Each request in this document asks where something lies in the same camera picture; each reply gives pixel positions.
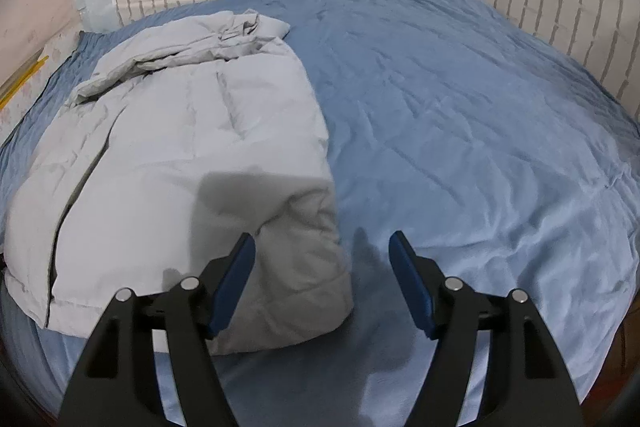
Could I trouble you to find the yellow strap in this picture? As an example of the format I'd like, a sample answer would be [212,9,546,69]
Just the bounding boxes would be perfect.
[0,54,51,108]

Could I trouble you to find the light grey padded jacket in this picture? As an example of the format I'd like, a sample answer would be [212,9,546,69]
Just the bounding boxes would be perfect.
[2,9,357,356]

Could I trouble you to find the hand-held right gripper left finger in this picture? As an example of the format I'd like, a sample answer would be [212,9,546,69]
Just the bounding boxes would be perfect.
[59,232,257,427]

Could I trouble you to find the pink headboard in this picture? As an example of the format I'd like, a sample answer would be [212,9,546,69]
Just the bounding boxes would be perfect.
[0,0,82,94]

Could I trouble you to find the floral mattress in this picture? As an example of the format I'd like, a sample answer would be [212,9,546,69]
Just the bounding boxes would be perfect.
[0,31,85,144]

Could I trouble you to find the blue bed sheet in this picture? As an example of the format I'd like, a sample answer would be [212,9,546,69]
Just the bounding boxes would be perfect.
[0,0,640,427]

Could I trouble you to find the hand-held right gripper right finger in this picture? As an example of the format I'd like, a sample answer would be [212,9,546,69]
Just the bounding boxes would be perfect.
[388,230,586,427]

